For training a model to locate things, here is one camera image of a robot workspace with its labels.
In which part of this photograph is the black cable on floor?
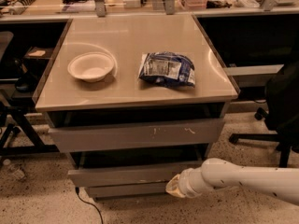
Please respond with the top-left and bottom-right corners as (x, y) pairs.
(74, 187), (105, 224)

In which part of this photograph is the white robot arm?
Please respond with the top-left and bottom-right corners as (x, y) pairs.
(165, 158), (299, 205)

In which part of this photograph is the blue chip bag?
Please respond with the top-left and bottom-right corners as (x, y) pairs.
(138, 51), (195, 88)

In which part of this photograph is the grey bottom drawer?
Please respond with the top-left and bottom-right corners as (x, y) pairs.
(85, 182), (166, 199)

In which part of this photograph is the white paper bowl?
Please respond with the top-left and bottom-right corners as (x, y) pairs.
(67, 52), (116, 83)

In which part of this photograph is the black office chair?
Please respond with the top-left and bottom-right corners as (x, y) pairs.
(229, 61), (299, 168)

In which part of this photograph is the grey drawer cabinet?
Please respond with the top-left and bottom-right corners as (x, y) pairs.
(33, 14), (241, 173)

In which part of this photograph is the grey top drawer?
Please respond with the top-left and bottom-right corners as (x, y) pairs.
(49, 119), (224, 152)

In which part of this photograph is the black stool left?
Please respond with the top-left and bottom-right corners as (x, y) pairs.
(0, 31), (60, 157)

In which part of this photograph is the clear plastic bottle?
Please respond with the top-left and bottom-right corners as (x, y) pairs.
(3, 159), (26, 181)

